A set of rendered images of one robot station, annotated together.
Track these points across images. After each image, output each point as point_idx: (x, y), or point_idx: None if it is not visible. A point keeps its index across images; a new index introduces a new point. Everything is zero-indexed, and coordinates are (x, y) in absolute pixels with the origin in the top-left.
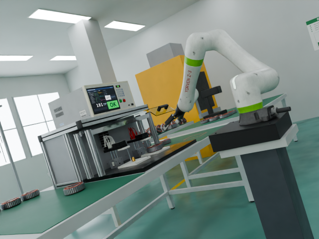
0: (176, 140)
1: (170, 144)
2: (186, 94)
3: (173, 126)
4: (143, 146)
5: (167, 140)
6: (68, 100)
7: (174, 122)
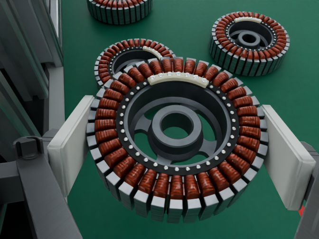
0: (303, 90)
1: (203, 124)
2: None
3: (145, 212)
4: (36, 41)
5: (243, 62)
6: None
7: (270, 130)
